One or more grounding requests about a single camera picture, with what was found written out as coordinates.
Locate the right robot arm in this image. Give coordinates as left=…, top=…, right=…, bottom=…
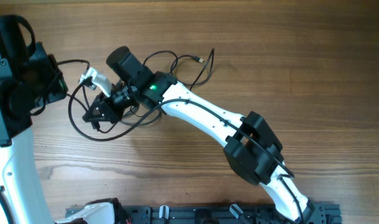
left=79, top=46, right=313, bottom=223

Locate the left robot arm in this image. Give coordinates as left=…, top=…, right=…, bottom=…
left=0, top=15, right=68, bottom=223

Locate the black cable bundle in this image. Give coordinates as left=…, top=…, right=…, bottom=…
left=57, top=48, right=215, bottom=134

